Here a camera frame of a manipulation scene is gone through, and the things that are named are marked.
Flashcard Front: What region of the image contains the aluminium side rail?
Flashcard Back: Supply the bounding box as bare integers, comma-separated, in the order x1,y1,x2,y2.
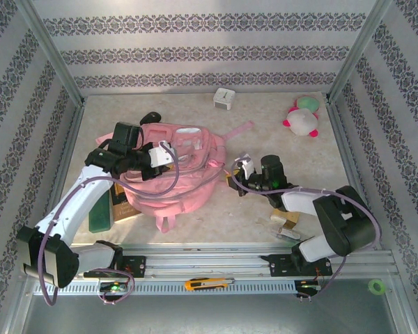
33,99,86,253
324,99,384,250

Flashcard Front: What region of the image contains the black computer mouse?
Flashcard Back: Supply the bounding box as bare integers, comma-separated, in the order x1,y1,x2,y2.
139,111,162,125

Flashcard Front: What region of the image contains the pink backpack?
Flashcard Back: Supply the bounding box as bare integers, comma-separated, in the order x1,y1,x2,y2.
95,120,255,234

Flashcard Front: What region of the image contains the green pink plush toy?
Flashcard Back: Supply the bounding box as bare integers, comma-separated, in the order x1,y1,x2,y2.
293,95,321,115

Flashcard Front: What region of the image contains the green book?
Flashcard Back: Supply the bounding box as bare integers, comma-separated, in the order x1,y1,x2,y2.
88,189,114,233

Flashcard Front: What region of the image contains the green tape roll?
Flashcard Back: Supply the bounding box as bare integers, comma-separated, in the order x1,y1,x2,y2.
368,279,387,295

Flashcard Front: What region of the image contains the aluminium mounting rail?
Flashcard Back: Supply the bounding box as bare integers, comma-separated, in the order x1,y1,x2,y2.
20,241,398,281

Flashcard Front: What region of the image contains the slotted grey cable duct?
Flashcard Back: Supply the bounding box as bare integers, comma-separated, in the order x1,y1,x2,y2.
33,280,321,296

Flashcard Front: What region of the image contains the tan wooden block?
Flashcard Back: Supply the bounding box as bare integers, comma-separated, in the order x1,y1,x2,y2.
270,207,300,230

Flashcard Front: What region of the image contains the dark book with gold print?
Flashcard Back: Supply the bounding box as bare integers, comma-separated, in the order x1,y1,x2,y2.
110,180,143,223

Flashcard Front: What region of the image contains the white pink plush toy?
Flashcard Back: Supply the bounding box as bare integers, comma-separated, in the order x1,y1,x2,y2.
281,106,320,141

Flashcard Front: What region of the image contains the white cube clock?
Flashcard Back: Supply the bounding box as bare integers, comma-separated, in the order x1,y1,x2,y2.
212,88,236,111

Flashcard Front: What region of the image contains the orange utility knife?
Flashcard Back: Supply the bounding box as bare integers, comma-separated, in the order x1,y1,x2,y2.
184,277,235,292

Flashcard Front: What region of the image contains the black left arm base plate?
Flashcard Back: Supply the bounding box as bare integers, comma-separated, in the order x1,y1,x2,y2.
83,255,147,279

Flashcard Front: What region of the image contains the aluminium frame post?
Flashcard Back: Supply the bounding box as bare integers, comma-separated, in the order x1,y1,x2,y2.
15,0,86,105
324,0,394,104

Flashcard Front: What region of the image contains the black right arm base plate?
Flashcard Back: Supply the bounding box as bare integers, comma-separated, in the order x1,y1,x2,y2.
261,253,334,278

